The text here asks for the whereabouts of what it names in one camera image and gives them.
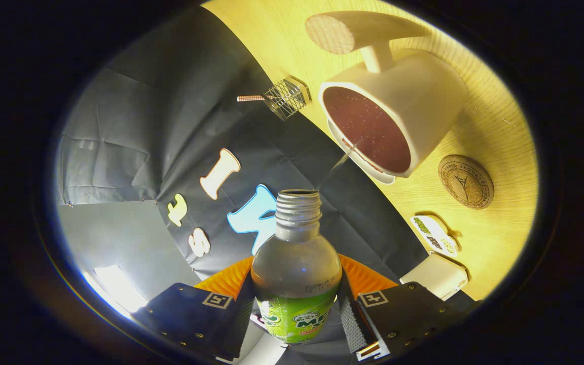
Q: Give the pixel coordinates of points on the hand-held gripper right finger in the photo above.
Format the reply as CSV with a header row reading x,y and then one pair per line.
x,y
363,324

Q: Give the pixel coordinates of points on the white divided bean dish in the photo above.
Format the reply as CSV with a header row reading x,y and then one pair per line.
x,y
434,235

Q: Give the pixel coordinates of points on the white round plate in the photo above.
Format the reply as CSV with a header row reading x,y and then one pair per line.
x,y
384,177

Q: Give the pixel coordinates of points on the wooden table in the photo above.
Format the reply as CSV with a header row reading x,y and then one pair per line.
x,y
500,132

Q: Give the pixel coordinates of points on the black backdrop cloth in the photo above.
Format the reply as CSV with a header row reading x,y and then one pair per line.
x,y
135,142

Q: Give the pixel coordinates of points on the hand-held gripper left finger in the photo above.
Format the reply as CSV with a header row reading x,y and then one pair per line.
x,y
233,324

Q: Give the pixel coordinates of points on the round cork coaster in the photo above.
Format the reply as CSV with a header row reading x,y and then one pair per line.
x,y
466,181

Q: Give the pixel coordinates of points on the silver bottle with green label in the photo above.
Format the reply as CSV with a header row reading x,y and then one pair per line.
x,y
294,263

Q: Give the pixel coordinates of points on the white toaster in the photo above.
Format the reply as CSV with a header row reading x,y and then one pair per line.
x,y
434,276

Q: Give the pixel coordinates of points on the ceiling light panel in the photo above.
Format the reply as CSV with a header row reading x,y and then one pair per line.
x,y
119,289

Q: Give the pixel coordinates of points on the clear juice stream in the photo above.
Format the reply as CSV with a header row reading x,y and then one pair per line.
x,y
343,158

